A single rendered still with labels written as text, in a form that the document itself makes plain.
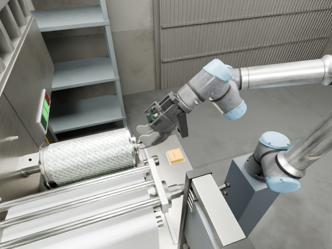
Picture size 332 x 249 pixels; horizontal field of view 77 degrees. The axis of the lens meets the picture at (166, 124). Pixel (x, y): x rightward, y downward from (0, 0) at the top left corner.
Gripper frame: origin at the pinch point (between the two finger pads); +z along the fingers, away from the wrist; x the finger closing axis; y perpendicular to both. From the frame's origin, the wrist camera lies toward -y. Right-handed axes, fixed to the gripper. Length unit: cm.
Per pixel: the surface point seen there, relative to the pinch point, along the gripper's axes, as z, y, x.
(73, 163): 14.5, 15.7, 3.2
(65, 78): 70, -13, -155
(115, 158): 6.4, 6.9, 4.1
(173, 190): -7.6, 5.3, 23.7
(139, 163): 5.3, -2.9, 3.0
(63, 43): 62, -4, -213
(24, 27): 16, 39, -69
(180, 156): 5.6, -39.3, -15.8
